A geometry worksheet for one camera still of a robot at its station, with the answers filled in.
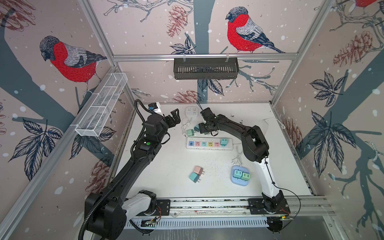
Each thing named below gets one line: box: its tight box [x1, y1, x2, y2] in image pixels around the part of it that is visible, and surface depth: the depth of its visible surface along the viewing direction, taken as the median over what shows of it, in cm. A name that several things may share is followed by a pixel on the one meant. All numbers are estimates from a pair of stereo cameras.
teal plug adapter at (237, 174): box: [233, 168, 243, 180], surface depth 79 cm
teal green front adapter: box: [189, 171, 201, 184], surface depth 84 cm
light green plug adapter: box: [240, 172, 250, 181], surface depth 79 cm
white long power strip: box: [186, 137, 234, 151], surface depth 96 cm
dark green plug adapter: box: [186, 129, 195, 136], surface depth 103 cm
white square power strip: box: [185, 106, 199, 118], surface depth 114 cm
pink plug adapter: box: [193, 165, 205, 176], surface depth 87 cm
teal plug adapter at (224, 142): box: [220, 138, 228, 147], surface depth 94 cm
